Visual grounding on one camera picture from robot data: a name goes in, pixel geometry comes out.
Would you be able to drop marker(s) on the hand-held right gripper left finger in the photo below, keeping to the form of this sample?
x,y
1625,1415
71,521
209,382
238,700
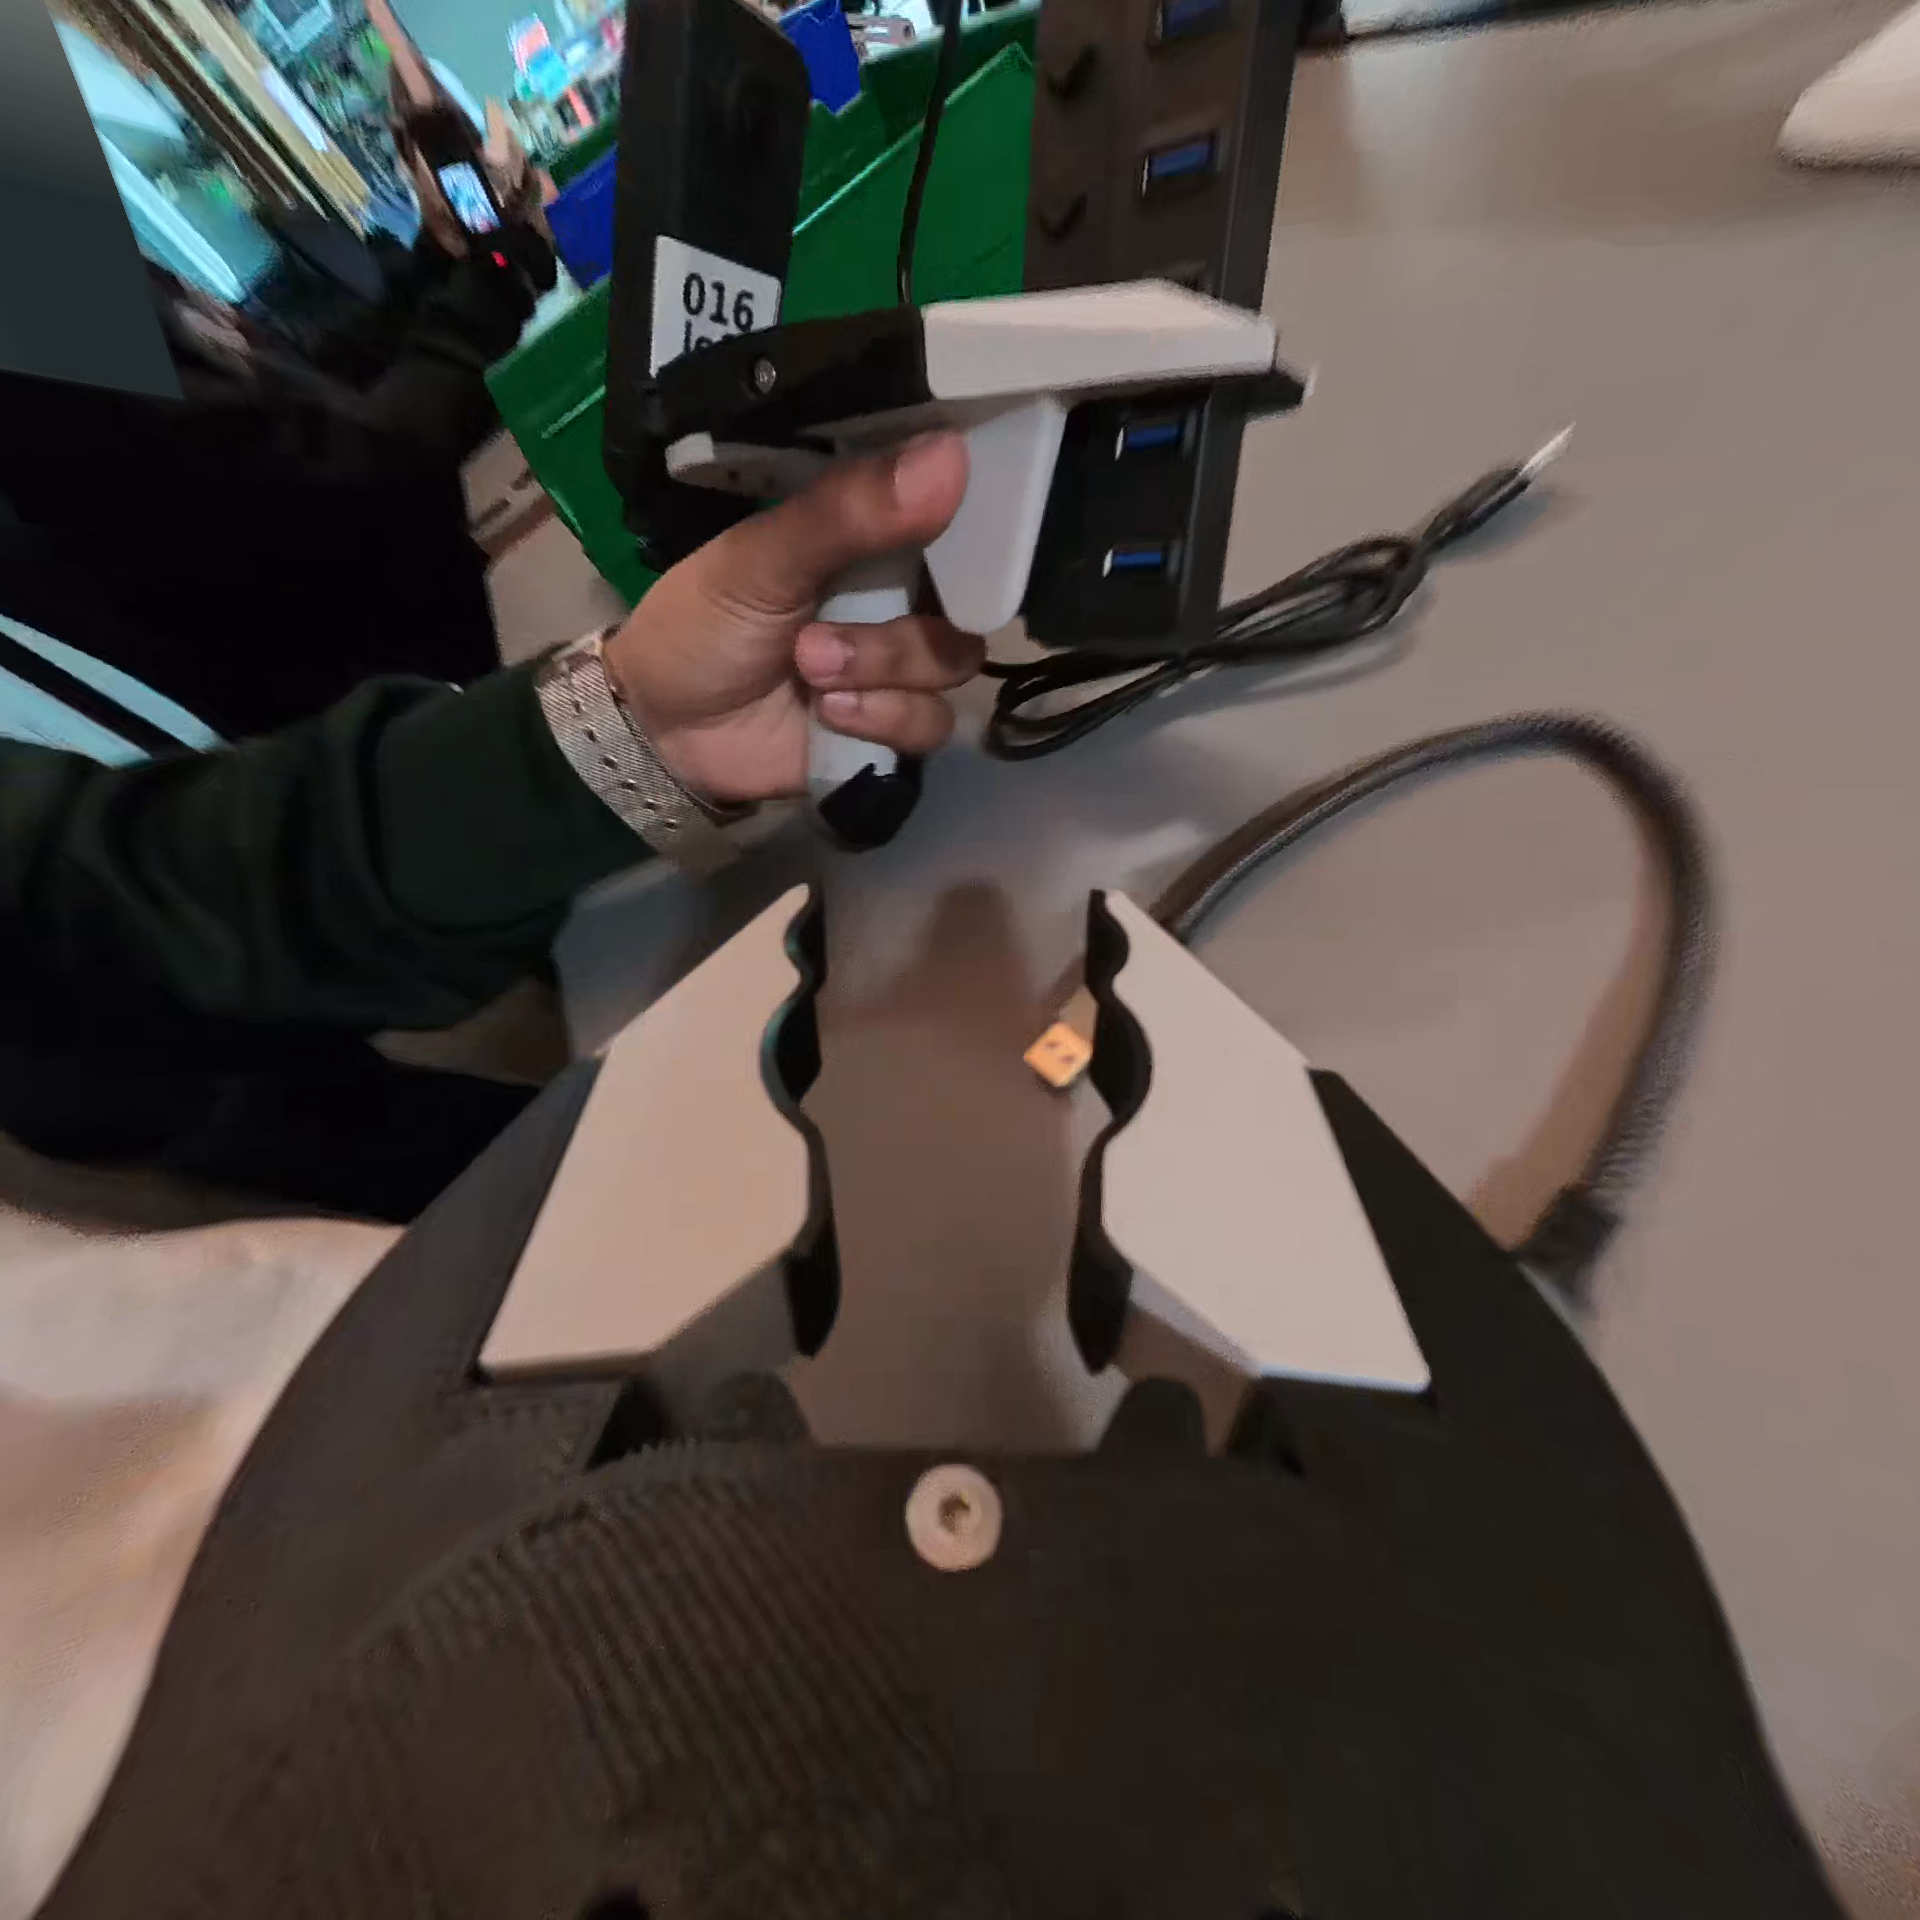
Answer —
x,y
662,1203

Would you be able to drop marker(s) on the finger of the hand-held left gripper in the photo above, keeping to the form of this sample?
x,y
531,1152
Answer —
x,y
1094,349

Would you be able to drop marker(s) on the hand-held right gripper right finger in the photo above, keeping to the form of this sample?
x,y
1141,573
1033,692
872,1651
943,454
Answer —
x,y
1258,1214

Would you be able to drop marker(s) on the black multi-port USB hub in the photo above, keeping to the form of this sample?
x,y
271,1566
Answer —
x,y
1112,196

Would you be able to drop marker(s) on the green plastic bin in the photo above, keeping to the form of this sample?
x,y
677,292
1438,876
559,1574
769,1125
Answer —
x,y
859,256

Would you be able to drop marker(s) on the grey desk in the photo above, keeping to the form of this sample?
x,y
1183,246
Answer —
x,y
1503,529

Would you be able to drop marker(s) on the person's left hand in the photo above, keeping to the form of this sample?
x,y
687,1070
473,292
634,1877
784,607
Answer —
x,y
728,647

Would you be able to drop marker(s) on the blue plastic bin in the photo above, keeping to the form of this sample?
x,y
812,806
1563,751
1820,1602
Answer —
x,y
574,221

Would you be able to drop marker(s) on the silver mesh wristwatch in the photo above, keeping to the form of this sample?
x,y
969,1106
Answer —
x,y
611,751

